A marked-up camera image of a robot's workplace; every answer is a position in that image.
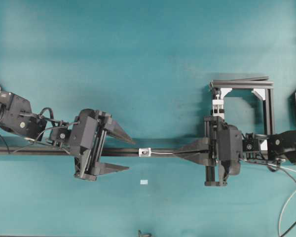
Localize white corner bracket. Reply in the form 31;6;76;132
252;88;266;101
260;140;268;151
220;88;232;100

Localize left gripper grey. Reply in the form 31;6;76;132
69;109;135;181

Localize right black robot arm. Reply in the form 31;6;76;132
174;78;296;187

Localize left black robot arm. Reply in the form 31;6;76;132
0;87;134;181

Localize black cable bottom right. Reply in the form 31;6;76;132
280;214;296;237

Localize thin white wire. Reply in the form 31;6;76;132
149;151;296;237

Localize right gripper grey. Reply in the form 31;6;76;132
173;116;243;186

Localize white corner bracket upper left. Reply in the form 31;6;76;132
220;88;232;100

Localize black square profile frame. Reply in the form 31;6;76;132
210;77;275;135

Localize white corner bracket upper right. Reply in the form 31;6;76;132
252;88;266;101

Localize white tape label on table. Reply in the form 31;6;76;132
140;179;148;185

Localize long black aluminium rail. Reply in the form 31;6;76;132
0;146;210;158

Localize white corner bracket lower right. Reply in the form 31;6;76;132
260;140;268;151

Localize silver metal fitting on rail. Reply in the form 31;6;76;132
138;148;151;157

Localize white wire clamp holder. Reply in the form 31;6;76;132
212;99;224;119

